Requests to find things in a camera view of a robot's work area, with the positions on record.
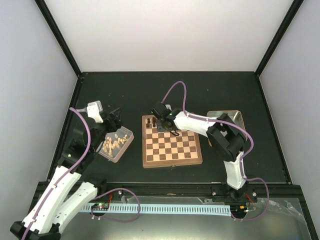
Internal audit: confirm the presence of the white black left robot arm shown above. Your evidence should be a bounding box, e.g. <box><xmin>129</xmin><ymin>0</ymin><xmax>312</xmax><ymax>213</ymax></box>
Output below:
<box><xmin>10</xmin><ymin>102</ymin><xmax>122</xmax><ymax>240</ymax></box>

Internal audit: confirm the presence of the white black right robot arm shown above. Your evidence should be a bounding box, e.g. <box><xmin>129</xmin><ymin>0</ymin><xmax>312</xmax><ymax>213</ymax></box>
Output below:
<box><xmin>151</xmin><ymin>102</ymin><xmax>247</xmax><ymax>202</ymax></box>

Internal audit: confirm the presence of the light wooden chess pieces pile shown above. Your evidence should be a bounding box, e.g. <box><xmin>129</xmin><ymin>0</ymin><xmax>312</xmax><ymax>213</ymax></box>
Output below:
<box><xmin>99</xmin><ymin>133</ymin><xmax>128</xmax><ymax>162</ymax></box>

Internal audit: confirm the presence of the wooden chess board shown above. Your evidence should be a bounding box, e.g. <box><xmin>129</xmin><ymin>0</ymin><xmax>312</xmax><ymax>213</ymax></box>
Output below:
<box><xmin>142</xmin><ymin>115</ymin><xmax>203</xmax><ymax>169</ymax></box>

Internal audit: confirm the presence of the left circuit board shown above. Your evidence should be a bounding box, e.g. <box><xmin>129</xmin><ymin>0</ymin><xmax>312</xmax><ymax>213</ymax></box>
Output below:
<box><xmin>91</xmin><ymin>202</ymin><xmax>109</xmax><ymax>211</ymax></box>

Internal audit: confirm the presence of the circuit board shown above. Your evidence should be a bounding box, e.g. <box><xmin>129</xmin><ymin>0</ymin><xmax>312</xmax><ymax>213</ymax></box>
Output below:
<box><xmin>230</xmin><ymin>205</ymin><xmax>256</xmax><ymax>213</ymax></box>
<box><xmin>91</xmin><ymin>202</ymin><xmax>109</xmax><ymax>211</ymax></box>

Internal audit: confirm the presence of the right circuit board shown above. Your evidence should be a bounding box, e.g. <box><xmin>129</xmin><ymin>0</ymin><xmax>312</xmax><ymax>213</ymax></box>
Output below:
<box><xmin>230</xmin><ymin>205</ymin><xmax>256</xmax><ymax>213</ymax></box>

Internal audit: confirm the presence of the pink metal tin tray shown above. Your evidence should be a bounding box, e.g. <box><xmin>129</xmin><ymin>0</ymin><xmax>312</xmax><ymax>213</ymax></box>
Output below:
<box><xmin>98</xmin><ymin>126</ymin><xmax>134</xmax><ymax>163</ymax></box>

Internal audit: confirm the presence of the gold metal tin tray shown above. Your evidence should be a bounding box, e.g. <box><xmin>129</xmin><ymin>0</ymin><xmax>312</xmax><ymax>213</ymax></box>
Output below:
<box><xmin>206</xmin><ymin>110</ymin><xmax>245</xmax><ymax>143</ymax></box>

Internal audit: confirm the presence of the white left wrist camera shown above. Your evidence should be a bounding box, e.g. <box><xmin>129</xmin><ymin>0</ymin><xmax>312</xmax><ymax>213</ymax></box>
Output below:
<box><xmin>86</xmin><ymin>100</ymin><xmax>103</xmax><ymax>124</ymax></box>

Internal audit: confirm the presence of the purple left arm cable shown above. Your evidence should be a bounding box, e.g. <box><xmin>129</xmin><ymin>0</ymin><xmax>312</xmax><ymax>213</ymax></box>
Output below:
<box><xmin>21</xmin><ymin>107</ymin><xmax>91</xmax><ymax>240</ymax></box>

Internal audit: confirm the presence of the light blue cable duct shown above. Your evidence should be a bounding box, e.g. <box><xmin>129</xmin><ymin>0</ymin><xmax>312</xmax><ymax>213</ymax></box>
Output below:
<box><xmin>80</xmin><ymin>203</ymin><xmax>231</xmax><ymax>217</ymax></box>

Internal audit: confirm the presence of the black mounting rail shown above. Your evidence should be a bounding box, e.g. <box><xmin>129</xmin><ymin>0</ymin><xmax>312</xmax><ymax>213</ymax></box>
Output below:
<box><xmin>37</xmin><ymin>182</ymin><xmax>303</xmax><ymax>201</ymax></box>

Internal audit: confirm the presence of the black frame post left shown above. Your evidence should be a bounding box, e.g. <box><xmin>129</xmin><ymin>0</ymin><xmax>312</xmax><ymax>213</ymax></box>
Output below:
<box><xmin>35</xmin><ymin>0</ymin><xmax>82</xmax><ymax>77</ymax></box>

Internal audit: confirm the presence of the black frame post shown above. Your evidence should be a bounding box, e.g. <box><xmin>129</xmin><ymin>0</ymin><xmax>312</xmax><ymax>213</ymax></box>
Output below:
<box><xmin>255</xmin><ymin>0</ymin><xmax>304</xmax><ymax>77</ymax></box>
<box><xmin>35</xmin><ymin>0</ymin><xmax>82</xmax><ymax>77</ymax></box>

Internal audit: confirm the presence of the black frame post right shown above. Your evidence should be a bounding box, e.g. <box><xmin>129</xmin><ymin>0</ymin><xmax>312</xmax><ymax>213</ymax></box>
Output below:
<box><xmin>255</xmin><ymin>0</ymin><xmax>304</xmax><ymax>77</ymax></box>

